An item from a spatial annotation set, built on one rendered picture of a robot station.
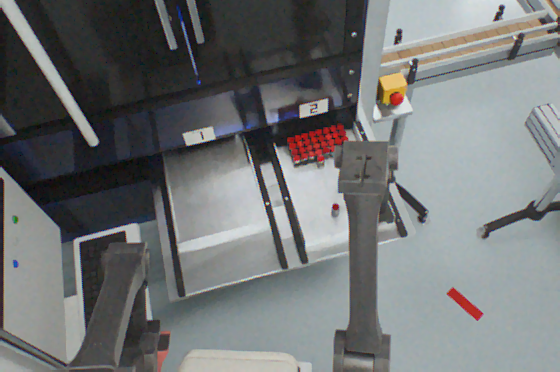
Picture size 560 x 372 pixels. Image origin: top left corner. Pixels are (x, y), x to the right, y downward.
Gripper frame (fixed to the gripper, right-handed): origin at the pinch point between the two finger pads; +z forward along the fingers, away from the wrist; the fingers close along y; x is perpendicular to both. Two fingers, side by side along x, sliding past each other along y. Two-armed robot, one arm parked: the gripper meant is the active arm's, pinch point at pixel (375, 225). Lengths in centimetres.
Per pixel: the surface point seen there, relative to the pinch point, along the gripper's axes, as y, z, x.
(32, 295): -4, -10, 89
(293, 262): -3.2, 3.9, 24.2
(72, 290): 43, 65, 109
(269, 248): 2.3, 3.0, 29.7
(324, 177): 20.0, -0.2, 9.0
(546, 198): 32, 60, -86
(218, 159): 34, -2, 39
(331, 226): 4.3, 2.4, 11.3
